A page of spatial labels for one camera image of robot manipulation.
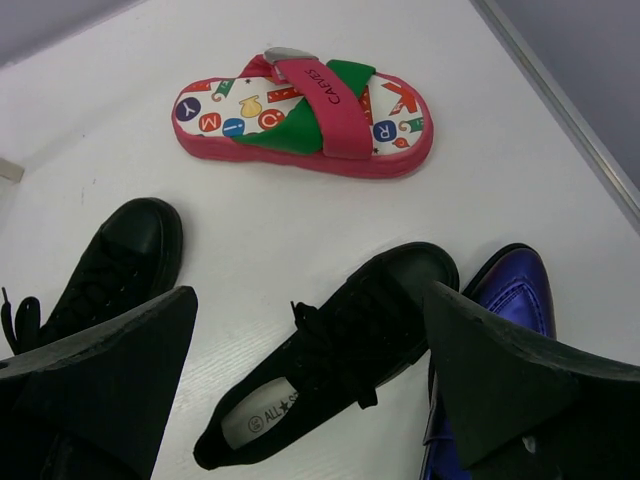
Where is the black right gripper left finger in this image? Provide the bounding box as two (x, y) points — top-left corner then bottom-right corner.
(1, 286), (198, 479)

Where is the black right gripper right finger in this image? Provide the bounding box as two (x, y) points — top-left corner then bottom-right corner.
(423, 282), (639, 479)

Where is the purple loafer right one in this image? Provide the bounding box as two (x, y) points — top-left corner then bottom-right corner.
(420, 243), (556, 480)

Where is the pink sandal far right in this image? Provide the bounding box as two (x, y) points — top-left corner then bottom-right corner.
(171, 47), (434, 179)

